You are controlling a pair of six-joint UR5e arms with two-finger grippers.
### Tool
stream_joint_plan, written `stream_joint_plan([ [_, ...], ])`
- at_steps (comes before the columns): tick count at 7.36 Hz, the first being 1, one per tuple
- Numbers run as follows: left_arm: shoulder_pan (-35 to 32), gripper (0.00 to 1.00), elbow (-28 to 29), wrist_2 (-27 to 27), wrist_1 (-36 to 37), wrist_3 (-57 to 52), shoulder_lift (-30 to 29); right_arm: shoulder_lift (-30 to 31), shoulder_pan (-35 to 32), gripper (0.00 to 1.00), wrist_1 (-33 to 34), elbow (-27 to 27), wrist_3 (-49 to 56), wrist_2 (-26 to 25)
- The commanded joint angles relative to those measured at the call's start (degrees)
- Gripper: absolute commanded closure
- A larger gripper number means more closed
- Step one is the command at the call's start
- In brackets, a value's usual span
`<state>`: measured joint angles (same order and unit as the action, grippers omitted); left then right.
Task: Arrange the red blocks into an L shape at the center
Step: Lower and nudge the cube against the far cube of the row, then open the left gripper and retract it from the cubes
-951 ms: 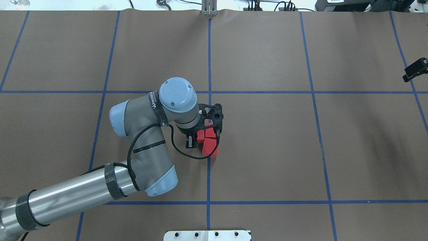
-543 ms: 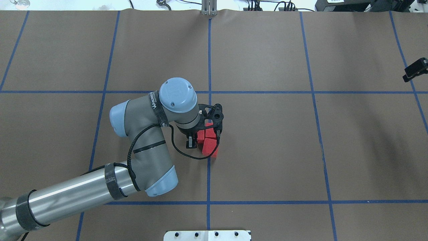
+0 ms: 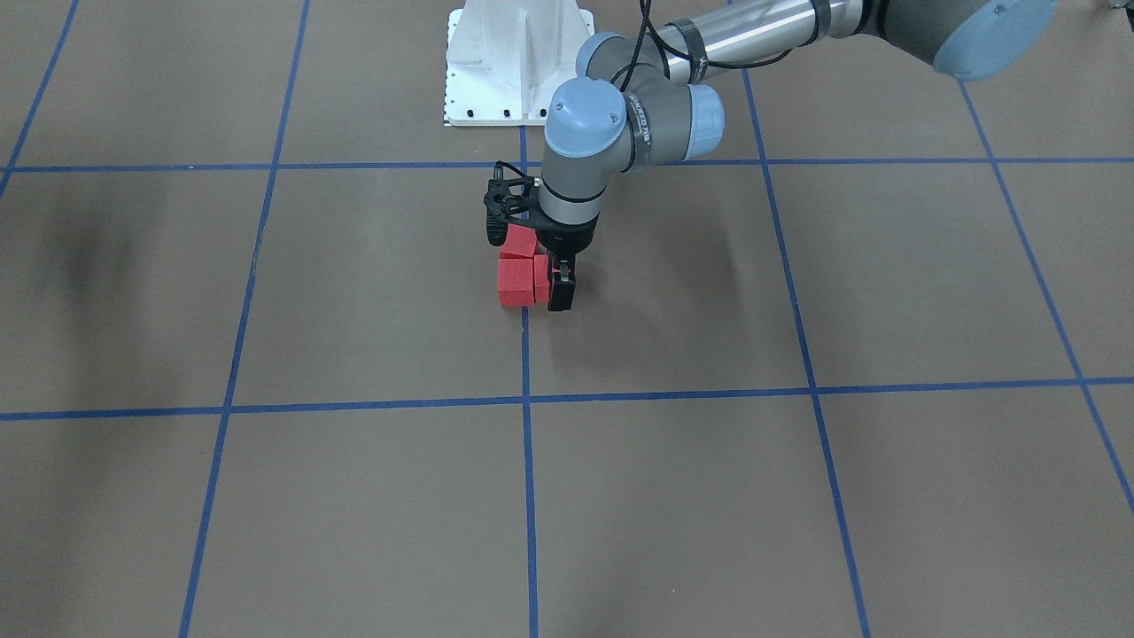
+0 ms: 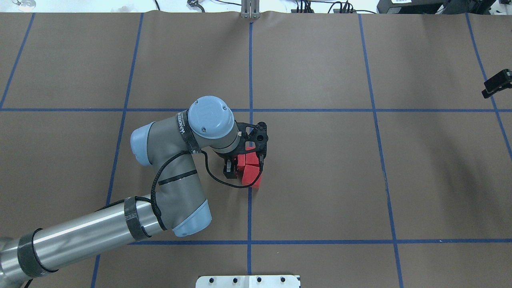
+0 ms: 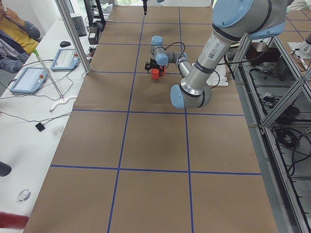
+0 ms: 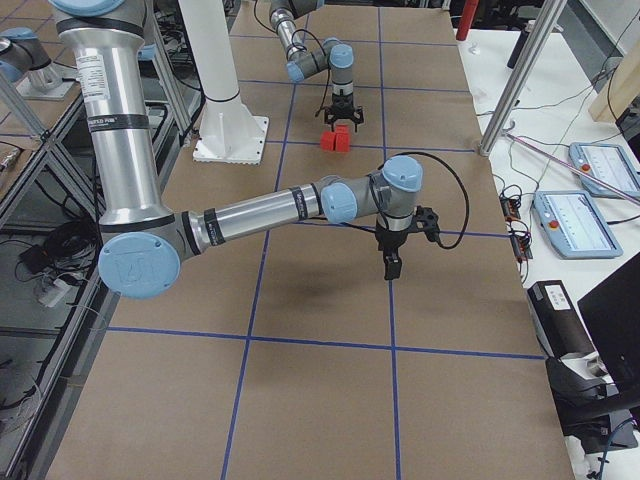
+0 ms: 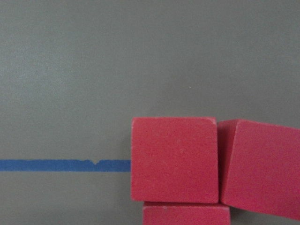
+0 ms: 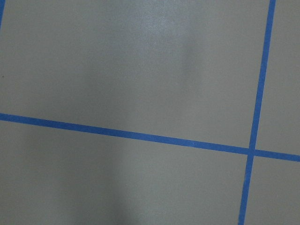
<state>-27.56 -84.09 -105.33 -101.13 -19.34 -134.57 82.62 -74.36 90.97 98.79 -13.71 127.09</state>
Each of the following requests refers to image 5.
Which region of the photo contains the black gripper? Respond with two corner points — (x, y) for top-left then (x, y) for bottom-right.
(145, 58), (164, 73)

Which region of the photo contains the red block placed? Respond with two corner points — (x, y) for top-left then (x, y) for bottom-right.
(160, 67), (167, 76)
(152, 69), (160, 80)

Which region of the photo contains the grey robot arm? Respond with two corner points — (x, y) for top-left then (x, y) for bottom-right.
(145, 0), (292, 109)

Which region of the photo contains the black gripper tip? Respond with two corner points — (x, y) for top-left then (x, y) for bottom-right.
(142, 0), (148, 15)

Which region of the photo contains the black power adapter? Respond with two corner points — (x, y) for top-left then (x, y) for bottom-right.
(88, 27), (99, 45)

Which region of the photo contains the black keyboard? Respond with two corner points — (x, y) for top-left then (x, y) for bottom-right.
(71, 16), (87, 37)

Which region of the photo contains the teach pendant far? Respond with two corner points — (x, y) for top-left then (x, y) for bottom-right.
(51, 49), (80, 71)

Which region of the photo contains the teach pendant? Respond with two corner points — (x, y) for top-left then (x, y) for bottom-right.
(51, 49), (80, 71)
(10, 67), (48, 94)

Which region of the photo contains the black computer mouse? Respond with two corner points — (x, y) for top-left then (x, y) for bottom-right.
(59, 41), (71, 48)

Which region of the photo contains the white curved plastic piece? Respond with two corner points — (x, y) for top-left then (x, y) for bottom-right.
(49, 96), (77, 113)

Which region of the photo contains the clear plastic bag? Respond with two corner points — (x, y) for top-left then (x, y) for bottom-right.
(51, 125), (64, 140)

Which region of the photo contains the green tipped metal rod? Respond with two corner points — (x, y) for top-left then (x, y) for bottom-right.
(33, 49), (64, 100)

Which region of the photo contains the teach pendant near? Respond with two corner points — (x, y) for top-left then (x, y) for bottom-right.
(10, 67), (48, 94)

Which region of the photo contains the small black square pad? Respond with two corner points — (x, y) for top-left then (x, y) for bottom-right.
(35, 122), (46, 132)

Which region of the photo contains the person in yellow shirt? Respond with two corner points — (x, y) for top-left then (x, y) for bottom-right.
(0, 3), (41, 74)

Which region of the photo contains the red object table corner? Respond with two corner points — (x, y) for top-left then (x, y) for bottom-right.
(0, 212), (29, 230)

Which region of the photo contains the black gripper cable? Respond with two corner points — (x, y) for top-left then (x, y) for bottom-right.
(162, 42), (187, 61)

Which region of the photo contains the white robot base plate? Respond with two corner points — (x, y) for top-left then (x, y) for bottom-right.
(207, 65), (229, 87)

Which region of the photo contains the aluminium frame post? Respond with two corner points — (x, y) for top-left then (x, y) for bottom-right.
(55, 0), (91, 74)

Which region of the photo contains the aluminium frame rack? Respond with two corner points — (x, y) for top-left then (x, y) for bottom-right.
(230, 14), (311, 233)

